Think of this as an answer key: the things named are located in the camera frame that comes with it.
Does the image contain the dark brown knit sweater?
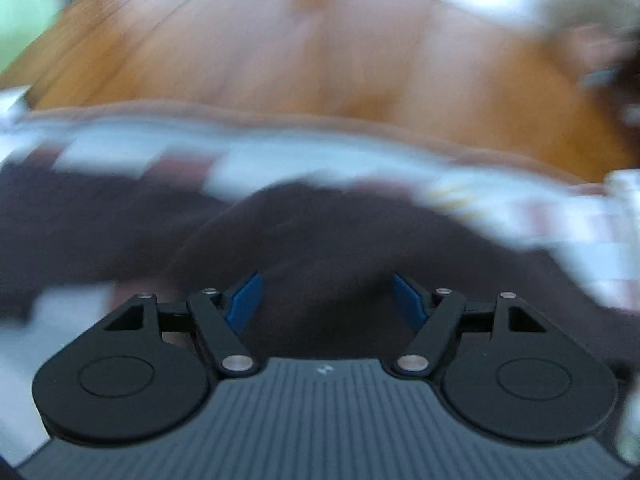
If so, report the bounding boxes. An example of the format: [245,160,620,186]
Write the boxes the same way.
[1,164,639,368]

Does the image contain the checkered plaid blanket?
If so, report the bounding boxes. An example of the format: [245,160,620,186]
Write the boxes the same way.
[1,89,639,479]

